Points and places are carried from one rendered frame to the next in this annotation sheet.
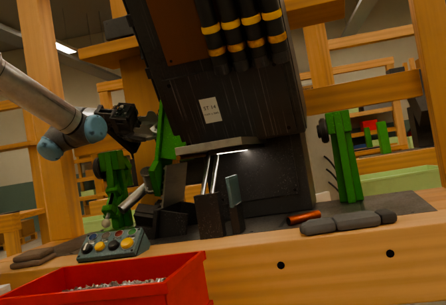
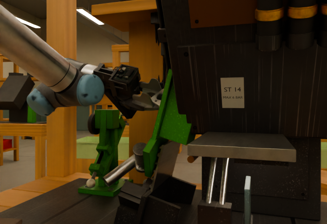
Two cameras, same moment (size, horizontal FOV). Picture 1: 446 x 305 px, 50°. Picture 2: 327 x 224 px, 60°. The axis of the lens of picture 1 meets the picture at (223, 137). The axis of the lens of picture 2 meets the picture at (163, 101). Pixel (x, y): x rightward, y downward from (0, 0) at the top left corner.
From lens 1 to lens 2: 67 cm
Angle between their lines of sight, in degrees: 5
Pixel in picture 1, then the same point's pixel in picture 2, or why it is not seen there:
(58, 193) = (57, 135)
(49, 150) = (38, 105)
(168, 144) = (170, 122)
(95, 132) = (89, 96)
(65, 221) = (60, 160)
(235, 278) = not seen: outside the picture
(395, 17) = not seen: hidden behind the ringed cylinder
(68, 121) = (57, 78)
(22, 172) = not seen: hidden behind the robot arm
